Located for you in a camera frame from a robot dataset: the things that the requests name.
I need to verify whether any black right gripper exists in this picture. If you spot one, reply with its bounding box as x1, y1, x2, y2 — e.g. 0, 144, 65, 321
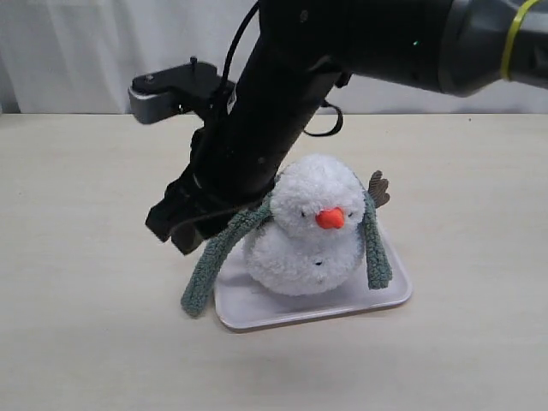
145, 170, 240, 255

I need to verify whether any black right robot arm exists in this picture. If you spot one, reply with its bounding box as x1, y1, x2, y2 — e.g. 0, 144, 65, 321
132, 1, 547, 253

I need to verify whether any white plastic tray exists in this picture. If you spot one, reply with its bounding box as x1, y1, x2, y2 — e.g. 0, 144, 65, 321
213, 226, 413, 332

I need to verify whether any white backdrop curtain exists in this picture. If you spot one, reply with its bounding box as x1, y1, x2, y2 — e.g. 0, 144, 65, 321
1, 0, 547, 114

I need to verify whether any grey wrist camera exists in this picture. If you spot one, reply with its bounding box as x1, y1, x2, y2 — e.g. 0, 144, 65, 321
128, 56, 235, 125

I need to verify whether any black cable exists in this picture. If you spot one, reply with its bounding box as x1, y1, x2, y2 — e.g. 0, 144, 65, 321
217, 3, 345, 138

